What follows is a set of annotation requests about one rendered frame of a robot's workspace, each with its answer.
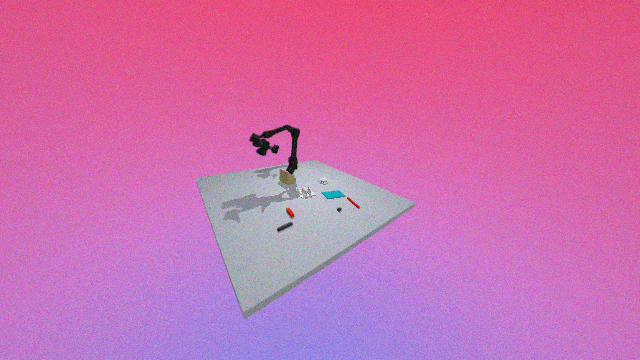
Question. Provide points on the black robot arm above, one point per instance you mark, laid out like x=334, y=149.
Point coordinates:
x=295, y=132

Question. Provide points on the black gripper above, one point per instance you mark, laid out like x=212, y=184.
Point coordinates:
x=265, y=145

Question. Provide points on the teal flat plate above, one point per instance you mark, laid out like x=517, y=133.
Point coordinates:
x=333, y=194

